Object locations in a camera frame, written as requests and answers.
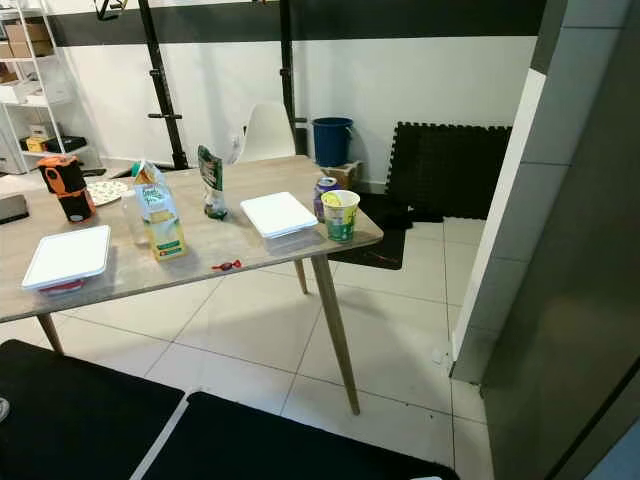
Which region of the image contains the noodle cup with yellow lid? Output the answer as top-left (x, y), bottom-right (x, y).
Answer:
top-left (320, 189), bottom-right (361, 244)

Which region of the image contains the black smartphone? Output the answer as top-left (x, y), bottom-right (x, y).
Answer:
top-left (0, 194), bottom-right (29, 225)

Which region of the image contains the white-lid container red food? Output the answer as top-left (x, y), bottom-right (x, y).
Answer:
top-left (21, 225), bottom-right (111, 296)

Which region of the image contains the orange black handheld device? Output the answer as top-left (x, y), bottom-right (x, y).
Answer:
top-left (37, 154), bottom-right (96, 223)

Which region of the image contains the round patterned plate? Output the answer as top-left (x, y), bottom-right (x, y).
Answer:
top-left (86, 179), bottom-right (129, 207)

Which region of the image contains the black bag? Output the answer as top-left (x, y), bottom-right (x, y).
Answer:
top-left (50, 136), bottom-right (88, 154)

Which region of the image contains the white storage box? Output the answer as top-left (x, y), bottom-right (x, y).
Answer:
top-left (0, 80), bottom-right (61, 106)

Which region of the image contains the yellow Peel Fresh juice carton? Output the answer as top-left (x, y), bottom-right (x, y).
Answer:
top-left (130, 160), bottom-right (188, 262)

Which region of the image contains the white metal shelf unit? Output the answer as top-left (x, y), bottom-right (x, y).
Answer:
top-left (0, 0), bottom-right (91, 173)

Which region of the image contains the brown cardboard box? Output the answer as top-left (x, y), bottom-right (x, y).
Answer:
top-left (8, 20), bottom-right (53, 43)

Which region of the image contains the light wooden table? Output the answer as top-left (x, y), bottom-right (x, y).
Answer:
top-left (0, 153), bottom-right (385, 417)

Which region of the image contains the green foil snack bag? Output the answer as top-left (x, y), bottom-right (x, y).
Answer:
top-left (197, 145), bottom-right (227, 220)

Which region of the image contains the white-lid clear food container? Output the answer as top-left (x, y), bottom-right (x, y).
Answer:
top-left (240, 191), bottom-right (320, 241)

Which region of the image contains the white plastic chair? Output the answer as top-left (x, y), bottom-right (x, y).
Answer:
top-left (237, 102), bottom-right (298, 164)

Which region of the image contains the purple drink can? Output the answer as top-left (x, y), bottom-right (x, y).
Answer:
top-left (313, 177), bottom-right (339, 223)

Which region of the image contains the blue bucket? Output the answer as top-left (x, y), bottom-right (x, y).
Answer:
top-left (311, 117), bottom-right (355, 169)

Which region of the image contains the small wooden crate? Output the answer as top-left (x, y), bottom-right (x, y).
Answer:
top-left (325, 160), bottom-right (364, 191)

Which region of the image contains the black foam floor tile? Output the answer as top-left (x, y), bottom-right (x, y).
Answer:
top-left (328, 195), bottom-right (409, 271)

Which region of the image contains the black foam puzzle mat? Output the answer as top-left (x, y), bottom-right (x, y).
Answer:
top-left (385, 122), bottom-right (539, 221)

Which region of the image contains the black rack upright post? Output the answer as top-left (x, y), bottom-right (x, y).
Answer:
top-left (278, 0), bottom-right (306, 156)
top-left (137, 0), bottom-right (189, 171)

